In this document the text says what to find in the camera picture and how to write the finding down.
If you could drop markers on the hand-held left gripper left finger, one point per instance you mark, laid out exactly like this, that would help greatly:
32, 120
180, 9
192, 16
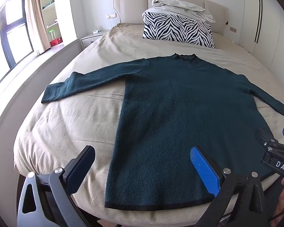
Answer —
82, 164

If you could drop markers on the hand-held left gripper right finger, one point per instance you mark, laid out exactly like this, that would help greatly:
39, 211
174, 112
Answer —
203, 167

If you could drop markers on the dark teal knit sweater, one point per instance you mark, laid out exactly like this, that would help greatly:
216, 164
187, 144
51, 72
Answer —
179, 111

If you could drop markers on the bed with beige sheet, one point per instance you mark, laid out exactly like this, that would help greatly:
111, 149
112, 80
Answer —
73, 113

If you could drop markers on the white wardrobe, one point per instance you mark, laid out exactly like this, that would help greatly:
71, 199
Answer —
269, 28

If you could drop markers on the red box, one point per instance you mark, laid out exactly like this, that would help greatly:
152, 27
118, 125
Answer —
56, 42

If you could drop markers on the white nightstand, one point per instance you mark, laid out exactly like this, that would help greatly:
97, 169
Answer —
92, 39

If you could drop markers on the green jar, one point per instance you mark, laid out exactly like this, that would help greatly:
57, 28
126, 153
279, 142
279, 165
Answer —
52, 35

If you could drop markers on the small white nightstand object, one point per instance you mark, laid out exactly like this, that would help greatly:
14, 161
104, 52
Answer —
97, 31

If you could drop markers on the zebra print pillow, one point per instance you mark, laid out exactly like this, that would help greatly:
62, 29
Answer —
177, 28

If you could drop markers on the black framed window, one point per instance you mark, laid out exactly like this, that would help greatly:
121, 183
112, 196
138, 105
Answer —
14, 33

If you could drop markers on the beige curtain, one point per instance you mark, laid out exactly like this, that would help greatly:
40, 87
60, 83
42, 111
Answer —
35, 21

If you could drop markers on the crumpled white duvet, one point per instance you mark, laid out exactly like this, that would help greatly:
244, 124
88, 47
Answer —
179, 6

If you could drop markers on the beige padded headboard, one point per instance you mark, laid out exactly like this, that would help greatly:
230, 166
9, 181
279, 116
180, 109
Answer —
132, 7

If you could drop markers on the white padded bed frame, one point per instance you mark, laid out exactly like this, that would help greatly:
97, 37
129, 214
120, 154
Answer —
37, 68

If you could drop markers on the white wall socket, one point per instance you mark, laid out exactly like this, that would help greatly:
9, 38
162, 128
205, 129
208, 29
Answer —
233, 29
111, 16

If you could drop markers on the white wall shelf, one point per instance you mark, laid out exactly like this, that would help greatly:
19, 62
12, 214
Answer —
50, 9

